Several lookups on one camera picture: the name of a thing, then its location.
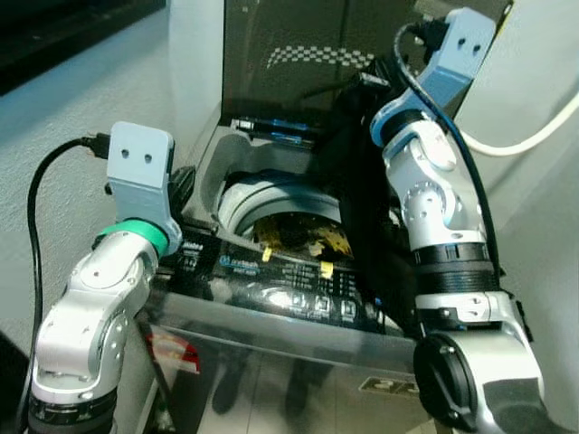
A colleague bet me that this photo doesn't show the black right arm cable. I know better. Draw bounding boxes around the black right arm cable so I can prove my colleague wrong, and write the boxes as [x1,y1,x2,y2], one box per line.
[394,20,503,272]

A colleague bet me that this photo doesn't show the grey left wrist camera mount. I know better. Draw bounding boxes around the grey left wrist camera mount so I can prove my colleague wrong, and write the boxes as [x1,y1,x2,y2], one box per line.
[106,121,182,257]

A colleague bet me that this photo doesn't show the top-load washing machine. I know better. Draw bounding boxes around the top-load washing machine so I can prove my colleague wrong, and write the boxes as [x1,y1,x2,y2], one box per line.
[136,116,508,434]

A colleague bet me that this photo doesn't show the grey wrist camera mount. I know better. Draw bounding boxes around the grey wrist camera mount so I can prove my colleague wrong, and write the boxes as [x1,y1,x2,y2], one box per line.
[106,121,182,257]
[418,7,497,111]

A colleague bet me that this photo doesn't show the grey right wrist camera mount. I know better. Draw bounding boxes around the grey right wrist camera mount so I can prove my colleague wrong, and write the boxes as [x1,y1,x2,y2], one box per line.
[418,7,497,111]

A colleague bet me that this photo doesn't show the yellow black clothes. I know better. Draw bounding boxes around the yellow black clothes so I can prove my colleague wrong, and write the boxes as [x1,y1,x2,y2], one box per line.
[253,212,354,259]

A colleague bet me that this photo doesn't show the red washer sticker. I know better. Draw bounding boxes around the red washer sticker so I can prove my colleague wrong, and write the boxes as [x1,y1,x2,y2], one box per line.
[145,327,202,373]

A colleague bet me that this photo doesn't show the black garment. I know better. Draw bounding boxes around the black garment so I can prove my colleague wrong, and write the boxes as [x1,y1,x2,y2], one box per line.
[318,86,419,337]

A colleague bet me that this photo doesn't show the dark washer lid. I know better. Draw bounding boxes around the dark washer lid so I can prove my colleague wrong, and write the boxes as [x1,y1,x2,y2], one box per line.
[222,0,515,137]

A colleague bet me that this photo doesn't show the white water hose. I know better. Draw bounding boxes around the white water hose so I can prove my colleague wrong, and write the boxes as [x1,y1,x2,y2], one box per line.
[461,90,579,156]

